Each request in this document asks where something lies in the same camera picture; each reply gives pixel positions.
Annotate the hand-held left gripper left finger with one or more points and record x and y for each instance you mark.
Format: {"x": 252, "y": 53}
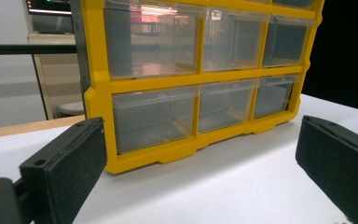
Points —
{"x": 65, "y": 168}

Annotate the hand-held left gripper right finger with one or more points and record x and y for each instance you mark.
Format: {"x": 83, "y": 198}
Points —
{"x": 338, "y": 165}

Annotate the yellow black drawer organizer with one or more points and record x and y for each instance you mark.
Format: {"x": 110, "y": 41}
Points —
{"x": 101, "y": 93}

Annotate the wooden table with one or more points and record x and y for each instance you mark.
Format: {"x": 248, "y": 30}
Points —
{"x": 28, "y": 127}

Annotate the round grey stool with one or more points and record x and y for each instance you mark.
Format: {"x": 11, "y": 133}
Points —
{"x": 71, "y": 109}

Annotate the wooden cabinet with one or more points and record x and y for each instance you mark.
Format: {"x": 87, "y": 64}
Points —
{"x": 59, "y": 77}

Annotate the grid of clear drawers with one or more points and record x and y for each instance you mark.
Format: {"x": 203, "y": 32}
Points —
{"x": 155, "y": 121}

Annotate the black curtain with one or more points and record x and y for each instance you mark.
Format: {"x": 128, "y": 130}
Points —
{"x": 345, "y": 53}

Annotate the black metal crossbar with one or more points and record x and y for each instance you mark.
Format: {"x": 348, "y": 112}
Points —
{"x": 28, "y": 49}

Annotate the dark monitor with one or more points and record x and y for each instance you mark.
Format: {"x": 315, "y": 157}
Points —
{"x": 49, "y": 6}

